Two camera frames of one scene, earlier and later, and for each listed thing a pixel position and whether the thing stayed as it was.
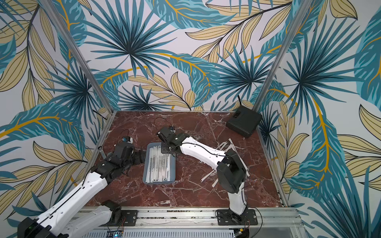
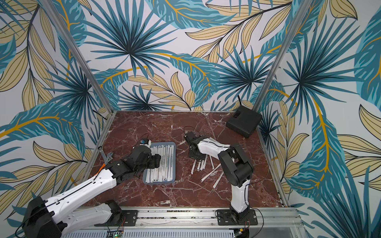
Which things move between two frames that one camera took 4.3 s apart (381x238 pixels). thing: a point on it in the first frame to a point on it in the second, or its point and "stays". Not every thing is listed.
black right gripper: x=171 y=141 to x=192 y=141
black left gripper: x=139 y=156 to x=155 y=161
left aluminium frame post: x=76 y=53 stays
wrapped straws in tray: x=158 y=166 stays
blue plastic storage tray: x=158 y=167 stays
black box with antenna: x=244 y=120 stays
